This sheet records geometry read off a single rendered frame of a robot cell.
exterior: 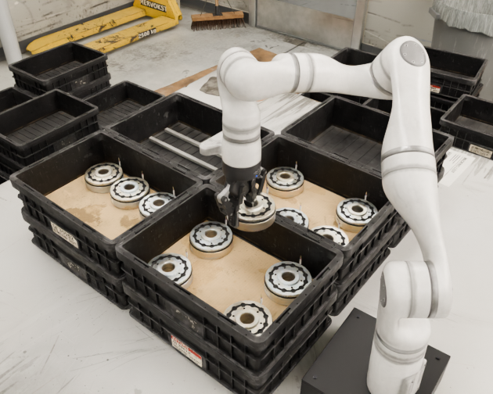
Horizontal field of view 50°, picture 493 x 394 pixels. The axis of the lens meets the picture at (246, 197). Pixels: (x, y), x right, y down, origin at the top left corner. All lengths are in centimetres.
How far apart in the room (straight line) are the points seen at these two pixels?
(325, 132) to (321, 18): 284
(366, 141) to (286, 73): 81
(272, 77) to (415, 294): 42
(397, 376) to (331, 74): 55
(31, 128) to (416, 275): 200
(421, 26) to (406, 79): 319
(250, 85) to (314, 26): 368
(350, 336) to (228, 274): 30
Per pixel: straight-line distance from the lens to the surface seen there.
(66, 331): 133
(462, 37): 345
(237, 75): 88
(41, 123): 257
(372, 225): 121
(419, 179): 92
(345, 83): 101
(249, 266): 123
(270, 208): 110
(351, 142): 168
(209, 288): 118
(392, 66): 101
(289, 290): 114
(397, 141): 95
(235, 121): 94
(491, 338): 138
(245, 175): 99
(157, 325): 125
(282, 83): 92
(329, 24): 447
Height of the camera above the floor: 171
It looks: 38 degrees down
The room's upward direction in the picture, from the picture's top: straight up
